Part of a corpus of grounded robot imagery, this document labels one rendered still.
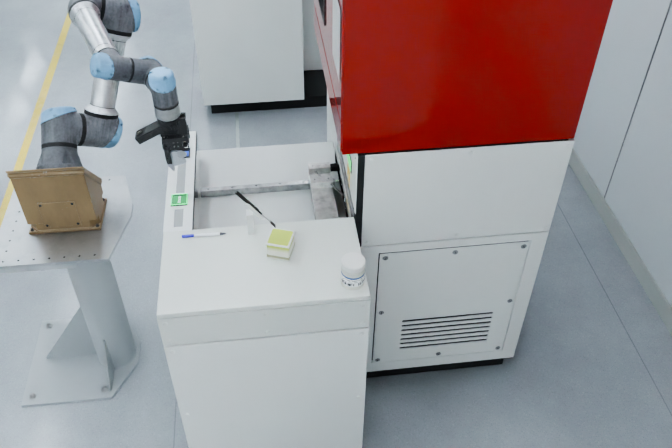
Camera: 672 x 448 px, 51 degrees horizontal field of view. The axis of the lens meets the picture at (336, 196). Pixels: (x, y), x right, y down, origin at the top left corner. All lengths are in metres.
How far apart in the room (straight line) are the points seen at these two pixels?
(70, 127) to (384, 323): 1.35
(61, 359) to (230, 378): 1.16
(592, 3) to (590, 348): 1.75
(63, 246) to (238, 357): 0.75
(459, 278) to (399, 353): 0.47
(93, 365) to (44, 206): 0.93
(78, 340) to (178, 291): 1.15
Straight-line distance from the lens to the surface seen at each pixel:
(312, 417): 2.59
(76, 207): 2.58
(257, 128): 4.40
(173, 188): 2.52
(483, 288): 2.75
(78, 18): 2.44
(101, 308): 2.94
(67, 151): 2.55
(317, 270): 2.17
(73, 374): 3.28
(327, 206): 2.51
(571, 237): 3.86
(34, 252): 2.63
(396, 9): 1.94
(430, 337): 2.91
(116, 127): 2.63
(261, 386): 2.41
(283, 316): 2.13
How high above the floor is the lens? 2.56
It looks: 41 degrees down
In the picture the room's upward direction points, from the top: 1 degrees clockwise
